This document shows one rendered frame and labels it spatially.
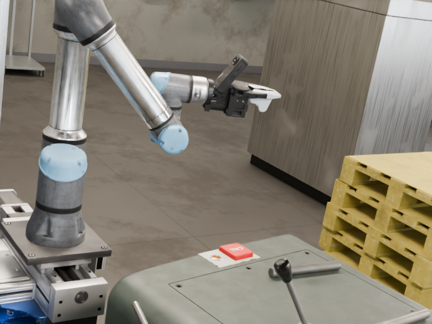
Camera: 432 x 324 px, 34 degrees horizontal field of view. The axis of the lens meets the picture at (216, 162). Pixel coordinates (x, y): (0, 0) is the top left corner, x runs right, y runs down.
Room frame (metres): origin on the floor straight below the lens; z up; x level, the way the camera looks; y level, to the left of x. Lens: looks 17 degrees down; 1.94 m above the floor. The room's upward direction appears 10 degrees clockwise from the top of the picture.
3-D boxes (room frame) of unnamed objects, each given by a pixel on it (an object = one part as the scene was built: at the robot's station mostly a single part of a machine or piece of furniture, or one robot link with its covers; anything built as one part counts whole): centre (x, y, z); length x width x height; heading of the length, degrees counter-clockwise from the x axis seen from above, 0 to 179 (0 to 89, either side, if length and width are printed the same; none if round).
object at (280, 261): (1.23, -0.16, 1.38); 0.04 x 0.03 x 0.05; 135
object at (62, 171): (1.69, 0.38, 1.33); 0.13 x 0.12 x 0.14; 14
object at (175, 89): (1.87, 0.16, 1.56); 0.11 x 0.08 x 0.09; 104
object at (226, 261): (1.53, -0.07, 1.23); 0.13 x 0.08 x 0.06; 135
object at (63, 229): (1.68, 0.38, 1.21); 0.15 x 0.15 x 0.10
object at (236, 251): (1.55, -0.08, 1.26); 0.06 x 0.06 x 0.02; 45
